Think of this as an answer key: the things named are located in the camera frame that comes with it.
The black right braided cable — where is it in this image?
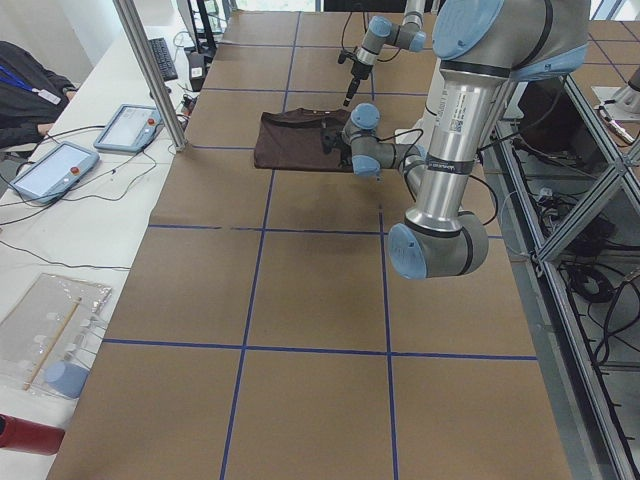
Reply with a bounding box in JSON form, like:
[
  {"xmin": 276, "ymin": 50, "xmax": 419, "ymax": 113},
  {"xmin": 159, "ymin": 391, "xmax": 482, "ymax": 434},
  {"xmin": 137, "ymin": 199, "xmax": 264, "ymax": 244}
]
[{"xmin": 341, "ymin": 0, "xmax": 366, "ymax": 51}]

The black keyboard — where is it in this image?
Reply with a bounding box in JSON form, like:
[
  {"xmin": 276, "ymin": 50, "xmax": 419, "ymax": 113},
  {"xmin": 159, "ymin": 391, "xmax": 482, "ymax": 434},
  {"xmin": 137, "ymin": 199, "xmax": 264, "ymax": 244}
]
[{"xmin": 148, "ymin": 38, "xmax": 179, "ymax": 81}]

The clear plastic bag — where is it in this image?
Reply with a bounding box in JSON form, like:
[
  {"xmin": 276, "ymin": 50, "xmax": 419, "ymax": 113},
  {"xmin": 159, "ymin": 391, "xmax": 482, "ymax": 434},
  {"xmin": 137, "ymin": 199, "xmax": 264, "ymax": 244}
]
[{"xmin": 1, "ymin": 273, "xmax": 112, "ymax": 399}]

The aluminium frame post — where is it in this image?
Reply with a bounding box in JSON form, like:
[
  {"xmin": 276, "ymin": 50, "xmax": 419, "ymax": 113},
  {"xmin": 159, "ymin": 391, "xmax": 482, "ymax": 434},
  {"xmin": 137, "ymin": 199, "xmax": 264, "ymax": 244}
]
[{"xmin": 113, "ymin": 0, "xmax": 187, "ymax": 152}]

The dark brown t-shirt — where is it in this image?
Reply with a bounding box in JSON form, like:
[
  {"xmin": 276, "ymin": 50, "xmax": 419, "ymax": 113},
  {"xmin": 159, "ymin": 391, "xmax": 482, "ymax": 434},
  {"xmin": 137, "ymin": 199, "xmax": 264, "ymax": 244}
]
[{"xmin": 254, "ymin": 108, "xmax": 353, "ymax": 173}]

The red cylinder object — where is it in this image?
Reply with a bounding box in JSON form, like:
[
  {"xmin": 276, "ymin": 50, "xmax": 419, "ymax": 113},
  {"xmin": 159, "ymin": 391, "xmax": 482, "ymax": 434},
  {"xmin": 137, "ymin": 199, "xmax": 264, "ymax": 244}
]
[{"xmin": 1, "ymin": 414, "xmax": 65, "ymax": 455}]

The near teach pendant tablet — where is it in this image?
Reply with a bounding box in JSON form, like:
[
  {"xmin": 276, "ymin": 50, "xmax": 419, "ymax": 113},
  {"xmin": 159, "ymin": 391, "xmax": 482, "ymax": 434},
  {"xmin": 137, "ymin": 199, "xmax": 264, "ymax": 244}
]
[{"xmin": 9, "ymin": 142, "xmax": 100, "ymax": 204}]

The aluminium truss frame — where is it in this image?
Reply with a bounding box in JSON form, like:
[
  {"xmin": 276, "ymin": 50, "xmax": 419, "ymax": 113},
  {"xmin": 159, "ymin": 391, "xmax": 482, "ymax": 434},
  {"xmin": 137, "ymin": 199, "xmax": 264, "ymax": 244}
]
[{"xmin": 482, "ymin": 63, "xmax": 639, "ymax": 479}]

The light blue cup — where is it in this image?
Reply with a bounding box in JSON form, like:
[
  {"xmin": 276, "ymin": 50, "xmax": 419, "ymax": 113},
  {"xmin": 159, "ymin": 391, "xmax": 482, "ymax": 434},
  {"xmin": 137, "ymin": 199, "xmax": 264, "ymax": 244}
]
[{"xmin": 44, "ymin": 361, "xmax": 89, "ymax": 399}]

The far teach pendant tablet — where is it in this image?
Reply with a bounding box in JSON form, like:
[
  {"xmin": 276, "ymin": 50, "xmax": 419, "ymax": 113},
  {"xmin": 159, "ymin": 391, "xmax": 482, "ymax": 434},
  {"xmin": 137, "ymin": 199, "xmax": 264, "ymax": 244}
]
[{"xmin": 93, "ymin": 104, "xmax": 163, "ymax": 154}]

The teach pendant tablet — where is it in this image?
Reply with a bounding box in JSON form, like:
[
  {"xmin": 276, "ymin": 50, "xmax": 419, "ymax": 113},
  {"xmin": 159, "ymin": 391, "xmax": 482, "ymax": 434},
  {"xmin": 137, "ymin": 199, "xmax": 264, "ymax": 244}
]
[
  {"xmin": 93, "ymin": 104, "xmax": 163, "ymax": 154},
  {"xmin": 9, "ymin": 142, "xmax": 100, "ymax": 204}
]

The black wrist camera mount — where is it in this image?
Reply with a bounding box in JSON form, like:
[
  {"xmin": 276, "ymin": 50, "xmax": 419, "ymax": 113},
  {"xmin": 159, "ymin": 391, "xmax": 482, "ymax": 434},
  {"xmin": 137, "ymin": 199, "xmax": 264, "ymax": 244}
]
[
  {"xmin": 320, "ymin": 128, "xmax": 342, "ymax": 155},
  {"xmin": 337, "ymin": 48, "xmax": 355, "ymax": 64}
]

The seated person in black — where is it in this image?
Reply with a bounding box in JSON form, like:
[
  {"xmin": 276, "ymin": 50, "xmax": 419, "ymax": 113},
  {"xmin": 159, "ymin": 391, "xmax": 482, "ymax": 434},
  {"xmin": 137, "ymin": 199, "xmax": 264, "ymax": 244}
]
[{"xmin": 1, "ymin": 41, "xmax": 77, "ymax": 149}]

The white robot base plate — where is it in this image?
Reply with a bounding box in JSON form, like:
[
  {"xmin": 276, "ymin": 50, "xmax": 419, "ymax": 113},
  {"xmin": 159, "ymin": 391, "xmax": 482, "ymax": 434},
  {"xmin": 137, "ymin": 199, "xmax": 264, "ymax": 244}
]
[{"xmin": 393, "ymin": 128, "xmax": 425, "ymax": 152}]

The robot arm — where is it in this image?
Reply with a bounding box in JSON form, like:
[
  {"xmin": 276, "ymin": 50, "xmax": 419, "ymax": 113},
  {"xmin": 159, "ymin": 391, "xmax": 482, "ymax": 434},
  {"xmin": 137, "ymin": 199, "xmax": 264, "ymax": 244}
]
[
  {"xmin": 342, "ymin": 1, "xmax": 590, "ymax": 279},
  {"xmin": 338, "ymin": 0, "xmax": 427, "ymax": 107}
]

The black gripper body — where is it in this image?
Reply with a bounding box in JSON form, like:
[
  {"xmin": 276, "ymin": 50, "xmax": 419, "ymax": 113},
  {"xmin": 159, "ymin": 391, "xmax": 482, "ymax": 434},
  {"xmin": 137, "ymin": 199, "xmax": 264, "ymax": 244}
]
[
  {"xmin": 351, "ymin": 62, "xmax": 369, "ymax": 82},
  {"xmin": 337, "ymin": 137, "xmax": 352, "ymax": 168}
]

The wooden stick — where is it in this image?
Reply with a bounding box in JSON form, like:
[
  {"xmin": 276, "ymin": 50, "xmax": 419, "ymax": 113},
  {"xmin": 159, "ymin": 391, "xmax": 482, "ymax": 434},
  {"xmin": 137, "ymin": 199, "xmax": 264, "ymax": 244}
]
[{"xmin": 22, "ymin": 297, "xmax": 82, "ymax": 391}]

